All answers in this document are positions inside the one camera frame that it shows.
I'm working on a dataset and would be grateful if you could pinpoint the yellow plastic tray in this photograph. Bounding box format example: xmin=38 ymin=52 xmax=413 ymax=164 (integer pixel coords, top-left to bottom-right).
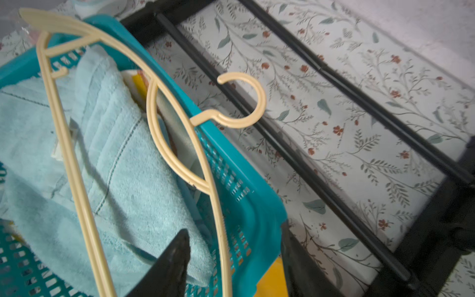
xmin=255 ymin=257 xmax=288 ymax=297

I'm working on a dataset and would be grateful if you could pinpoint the black clothes rack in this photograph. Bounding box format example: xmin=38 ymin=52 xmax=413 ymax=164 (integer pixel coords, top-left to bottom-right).
xmin=121 ymin=1 xmax=475 ymax=297

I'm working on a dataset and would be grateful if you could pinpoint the teal plain towel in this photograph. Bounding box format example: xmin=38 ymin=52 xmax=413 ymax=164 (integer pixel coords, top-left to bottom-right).
xmin=1 ymin=46 xmax=214 ymax=297

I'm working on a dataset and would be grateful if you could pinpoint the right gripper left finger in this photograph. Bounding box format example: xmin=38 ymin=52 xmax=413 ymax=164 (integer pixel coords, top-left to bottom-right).
xmin=127 ymin=229 xmax=190 ymax=297

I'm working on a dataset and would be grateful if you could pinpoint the teal plastic basket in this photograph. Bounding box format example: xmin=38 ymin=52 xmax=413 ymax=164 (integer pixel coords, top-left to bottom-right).
xmin=0 ymin=14 xmax=288 ymax=297

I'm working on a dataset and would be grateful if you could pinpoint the yellow striped towel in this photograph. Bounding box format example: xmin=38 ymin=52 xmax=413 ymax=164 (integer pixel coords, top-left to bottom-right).
xmin=120 ymin=69 xmax=148 ymax=111

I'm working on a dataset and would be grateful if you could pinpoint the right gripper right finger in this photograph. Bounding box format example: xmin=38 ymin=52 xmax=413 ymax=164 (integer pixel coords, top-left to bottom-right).
xmin=281 ymin=221 xmax=343 ymax=297

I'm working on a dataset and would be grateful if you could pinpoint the beige plastic hanger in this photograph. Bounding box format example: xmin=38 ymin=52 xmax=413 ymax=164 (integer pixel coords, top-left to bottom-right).
xmin=19 ymin=8 xmax=267 ymax=297

